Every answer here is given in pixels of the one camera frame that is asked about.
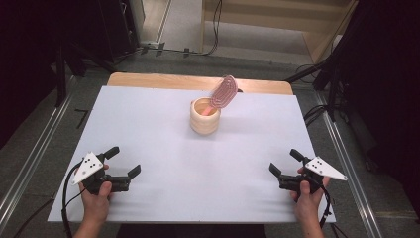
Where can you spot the pink hairbrush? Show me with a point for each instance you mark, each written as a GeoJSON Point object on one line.
{"type": "Point", "coordinates": [226, 91]}

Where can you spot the cream ribbed cup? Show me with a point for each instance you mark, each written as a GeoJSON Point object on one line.
{"type": "Point", "coordinates": [203, 124]}

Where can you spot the black curtain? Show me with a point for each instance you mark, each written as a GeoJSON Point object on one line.
{"type": "Point", "coordinates": [389, 82]}

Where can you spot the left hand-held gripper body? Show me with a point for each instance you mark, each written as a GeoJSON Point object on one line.
{"type": "Point", "coordinates": [87, 167]}

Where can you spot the metal floor rail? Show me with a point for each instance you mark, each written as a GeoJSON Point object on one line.
{"type": "Point", "coordinates": [33, 158]}
{"type": "Point", "coordinates": [350, 172]}

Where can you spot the black stand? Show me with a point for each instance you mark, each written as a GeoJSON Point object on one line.
{"type": "Point", "coordinates": [61, 76]}

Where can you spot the white table cover board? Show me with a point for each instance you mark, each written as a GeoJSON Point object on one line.
{"type": "Point", "coordinates": [165, 155]}

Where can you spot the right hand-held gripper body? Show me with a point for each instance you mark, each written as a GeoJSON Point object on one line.
{"type": "Point", "coordinates": [322, 167]}

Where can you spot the light wooden shelf unit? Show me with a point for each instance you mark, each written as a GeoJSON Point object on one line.
{"type": "Point", "coordinates": [264, 33]}

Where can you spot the person's left hand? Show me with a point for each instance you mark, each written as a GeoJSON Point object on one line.
{"type": "Point", "coordinates": [95, 206]}

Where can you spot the person's right hand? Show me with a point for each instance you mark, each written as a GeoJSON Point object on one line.
{"type": "Point", "coordinates": [307, 206]}

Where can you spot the black cabinet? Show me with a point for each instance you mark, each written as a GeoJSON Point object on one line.
{"type": "Point", "coordinates": [119, 29]}

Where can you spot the wooden table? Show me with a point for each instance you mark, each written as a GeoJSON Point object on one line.
{"type": "Point", "coordinates": [148, 81]}

